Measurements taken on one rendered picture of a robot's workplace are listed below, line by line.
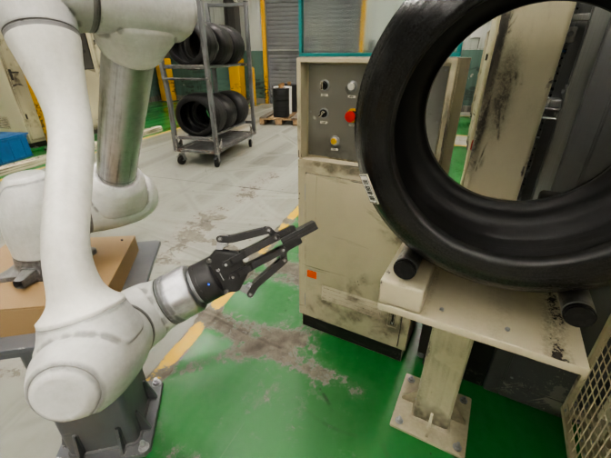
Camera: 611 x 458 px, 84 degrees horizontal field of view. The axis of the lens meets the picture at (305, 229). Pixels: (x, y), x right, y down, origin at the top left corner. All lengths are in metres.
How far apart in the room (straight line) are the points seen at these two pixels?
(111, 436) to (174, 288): 1.00
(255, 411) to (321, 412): 0.27
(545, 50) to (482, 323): 0.58
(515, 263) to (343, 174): 0.85
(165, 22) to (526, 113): 0.78
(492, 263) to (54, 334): 0.63
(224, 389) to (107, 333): 1.19
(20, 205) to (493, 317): 1.12
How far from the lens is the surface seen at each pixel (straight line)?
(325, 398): 1.59
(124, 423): 1.50
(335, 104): 1.36
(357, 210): 1.37
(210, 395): 1.64
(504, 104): 0.95
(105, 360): 0.47
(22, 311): 1.09
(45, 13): 0.69
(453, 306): 0.79
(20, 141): 6.20
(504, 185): 0.99
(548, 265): 0.65
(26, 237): 1.12
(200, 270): 0.61
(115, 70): 0.84
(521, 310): 0.85
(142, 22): 0.76
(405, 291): 0.72
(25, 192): 1.10
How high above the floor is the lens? 1.27
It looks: 27 degrees down
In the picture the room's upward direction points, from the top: straight up
